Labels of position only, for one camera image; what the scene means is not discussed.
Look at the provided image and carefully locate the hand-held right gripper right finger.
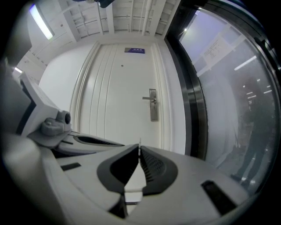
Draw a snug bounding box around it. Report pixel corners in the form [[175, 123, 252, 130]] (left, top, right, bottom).
[[126, 145, 259, 225]]

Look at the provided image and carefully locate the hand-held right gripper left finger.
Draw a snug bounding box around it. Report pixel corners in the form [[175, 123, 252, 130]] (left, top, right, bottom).
[[52, 144, 141, 220]]

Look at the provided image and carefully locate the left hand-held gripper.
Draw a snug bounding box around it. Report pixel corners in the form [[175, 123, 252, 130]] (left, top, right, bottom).
[[0, 58, 126, 157]]

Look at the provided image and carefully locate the silver door lock plate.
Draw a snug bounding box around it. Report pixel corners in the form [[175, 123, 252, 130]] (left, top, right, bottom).
[[149, 88, 159, 122]]

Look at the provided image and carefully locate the white panelled door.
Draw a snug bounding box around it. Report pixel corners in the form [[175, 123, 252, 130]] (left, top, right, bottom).
[[69, 42, 174, 152]]

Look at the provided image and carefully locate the blue door sign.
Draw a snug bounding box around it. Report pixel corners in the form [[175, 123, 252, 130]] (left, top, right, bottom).
[[124, 47, 146, 54]]

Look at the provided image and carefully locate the frosted glass panel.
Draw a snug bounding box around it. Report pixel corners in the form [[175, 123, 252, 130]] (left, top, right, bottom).
[[178, 8, 277, 195]]

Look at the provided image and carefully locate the long ceiling light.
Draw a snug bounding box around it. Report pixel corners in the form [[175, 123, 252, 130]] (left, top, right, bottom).
[[29, 4, 55, 40]]

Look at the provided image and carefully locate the white paper notice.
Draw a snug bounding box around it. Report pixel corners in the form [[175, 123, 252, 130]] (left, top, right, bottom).
[[203, 36, 231, 71]]

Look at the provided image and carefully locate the black metal partition frame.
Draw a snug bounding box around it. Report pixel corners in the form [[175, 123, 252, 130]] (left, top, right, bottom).
[[164, 0, 281, 162]]

